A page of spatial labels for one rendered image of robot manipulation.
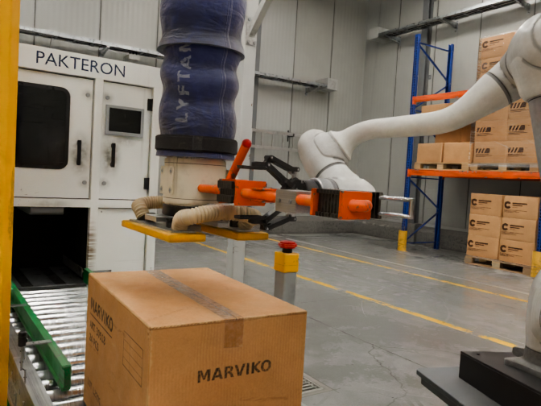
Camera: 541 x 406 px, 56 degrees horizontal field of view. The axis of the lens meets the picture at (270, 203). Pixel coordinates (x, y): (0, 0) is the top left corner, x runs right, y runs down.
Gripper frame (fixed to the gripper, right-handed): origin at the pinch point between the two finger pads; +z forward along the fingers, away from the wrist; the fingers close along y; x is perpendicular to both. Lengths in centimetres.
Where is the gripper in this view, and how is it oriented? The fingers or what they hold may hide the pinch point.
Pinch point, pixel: (245, 192)
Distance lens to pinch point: 119.7
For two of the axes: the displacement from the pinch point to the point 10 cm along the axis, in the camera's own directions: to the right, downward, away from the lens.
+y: -0.6, 10.0, 0.5
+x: -5.8, -0.7, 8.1
